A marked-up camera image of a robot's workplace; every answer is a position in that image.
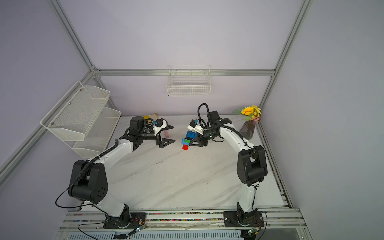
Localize dark blue lego brick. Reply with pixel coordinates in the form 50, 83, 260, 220
186, 131, 198, 140

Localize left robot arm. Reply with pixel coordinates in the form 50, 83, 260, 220
68, 116, 175, 218

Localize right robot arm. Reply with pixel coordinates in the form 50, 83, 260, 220
188, 111, 268, 228

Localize yellow work glove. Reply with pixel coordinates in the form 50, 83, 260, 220
144, 114, 159, 120

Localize dark glass vase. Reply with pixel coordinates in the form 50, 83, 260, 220
239, 120, 257, 140

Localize sunflower bouquet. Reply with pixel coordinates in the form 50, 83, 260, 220
232, 105, 262, 122

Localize white mesh lower shelf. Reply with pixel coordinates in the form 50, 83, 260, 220
73, 108, 121, 159

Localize white mesh shelf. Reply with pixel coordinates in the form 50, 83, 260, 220
40, 82, 110, 142
73, 108, 121, 159

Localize white mesh upper shelf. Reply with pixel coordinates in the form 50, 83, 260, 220
40, 82, 110, 142

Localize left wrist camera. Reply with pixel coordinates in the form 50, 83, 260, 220
153, 119, 168, 135

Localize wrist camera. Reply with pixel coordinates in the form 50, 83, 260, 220
188, 120, 204, 135
153, 119, 168, 135

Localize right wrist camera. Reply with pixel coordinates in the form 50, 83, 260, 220
188, 120, 204, 135

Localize white wire wall basket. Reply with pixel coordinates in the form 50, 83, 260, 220
167, 65, 212, 97

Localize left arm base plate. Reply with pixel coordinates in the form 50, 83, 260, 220
103, 212, 147, 229

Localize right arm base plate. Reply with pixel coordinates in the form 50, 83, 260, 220
223, 210, 265, 228

